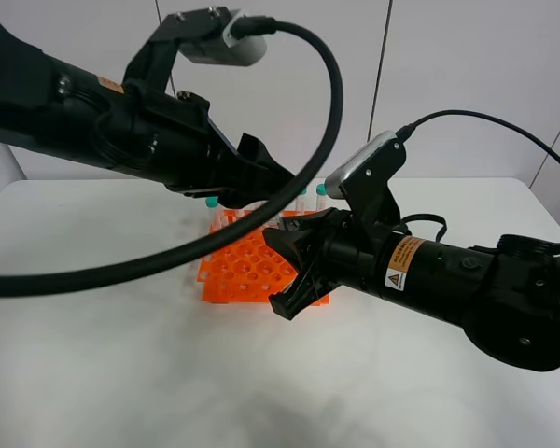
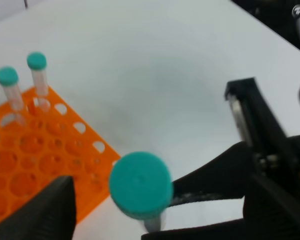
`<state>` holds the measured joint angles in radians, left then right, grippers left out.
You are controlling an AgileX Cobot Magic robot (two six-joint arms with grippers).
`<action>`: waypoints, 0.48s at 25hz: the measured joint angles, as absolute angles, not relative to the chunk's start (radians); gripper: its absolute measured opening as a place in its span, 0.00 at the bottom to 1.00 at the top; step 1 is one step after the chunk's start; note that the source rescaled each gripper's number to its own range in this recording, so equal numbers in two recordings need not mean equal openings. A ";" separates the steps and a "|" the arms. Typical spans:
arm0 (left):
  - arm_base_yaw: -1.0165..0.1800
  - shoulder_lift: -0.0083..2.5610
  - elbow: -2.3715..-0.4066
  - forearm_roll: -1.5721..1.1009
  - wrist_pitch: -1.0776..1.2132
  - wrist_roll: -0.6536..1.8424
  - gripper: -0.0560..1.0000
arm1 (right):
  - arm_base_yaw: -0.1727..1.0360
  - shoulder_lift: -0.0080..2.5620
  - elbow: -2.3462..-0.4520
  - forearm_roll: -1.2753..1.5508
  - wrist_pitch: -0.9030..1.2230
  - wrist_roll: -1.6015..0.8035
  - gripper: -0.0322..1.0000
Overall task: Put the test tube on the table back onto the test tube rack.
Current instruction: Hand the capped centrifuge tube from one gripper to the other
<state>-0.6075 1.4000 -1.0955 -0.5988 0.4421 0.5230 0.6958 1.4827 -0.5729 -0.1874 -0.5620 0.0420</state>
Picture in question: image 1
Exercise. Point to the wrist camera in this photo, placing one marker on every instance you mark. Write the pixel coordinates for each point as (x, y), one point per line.
(362, 180)
(203, 36)

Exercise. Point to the orange test tube rack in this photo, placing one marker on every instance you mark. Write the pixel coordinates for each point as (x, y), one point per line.
(246, 271)

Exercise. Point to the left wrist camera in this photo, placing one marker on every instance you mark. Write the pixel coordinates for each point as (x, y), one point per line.
(203, 36)

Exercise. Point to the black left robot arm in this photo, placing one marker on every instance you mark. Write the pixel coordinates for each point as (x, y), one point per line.
(51, 107)

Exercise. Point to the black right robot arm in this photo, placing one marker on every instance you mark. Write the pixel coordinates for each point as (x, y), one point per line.
(506, 299)

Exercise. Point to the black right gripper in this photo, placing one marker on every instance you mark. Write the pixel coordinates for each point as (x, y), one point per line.
(349, 257)

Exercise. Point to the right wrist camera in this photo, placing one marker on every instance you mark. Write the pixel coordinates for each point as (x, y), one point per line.
(362, 180)

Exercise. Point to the test tube with teal cap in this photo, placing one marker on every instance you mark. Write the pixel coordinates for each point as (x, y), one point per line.
(321, 197)

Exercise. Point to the test tube second row left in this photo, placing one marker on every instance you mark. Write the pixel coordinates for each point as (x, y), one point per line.
(215, 213)

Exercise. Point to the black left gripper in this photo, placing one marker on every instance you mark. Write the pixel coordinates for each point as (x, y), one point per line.
(157, 137)

